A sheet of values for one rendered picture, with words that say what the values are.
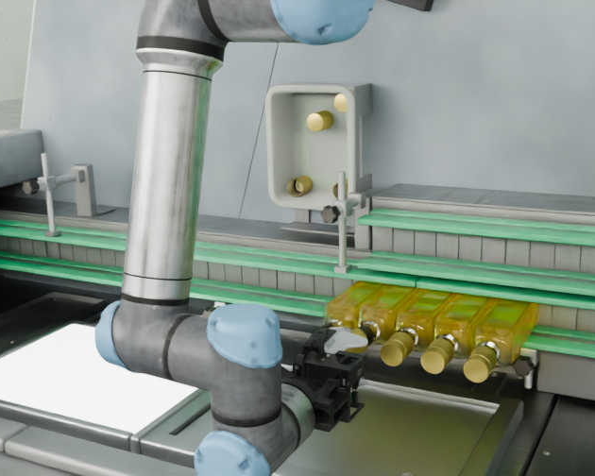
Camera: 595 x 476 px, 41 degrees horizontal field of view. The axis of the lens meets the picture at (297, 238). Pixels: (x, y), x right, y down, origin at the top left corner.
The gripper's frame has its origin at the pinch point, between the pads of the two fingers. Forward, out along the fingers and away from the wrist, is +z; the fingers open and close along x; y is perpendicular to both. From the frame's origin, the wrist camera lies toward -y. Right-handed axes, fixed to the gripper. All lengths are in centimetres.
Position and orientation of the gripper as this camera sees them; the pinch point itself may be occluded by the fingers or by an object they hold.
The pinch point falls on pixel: (340, 347)
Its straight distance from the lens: 114.6
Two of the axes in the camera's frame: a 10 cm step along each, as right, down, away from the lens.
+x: -0.1, -9.6, -2.7
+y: 8.9, 1.1, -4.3
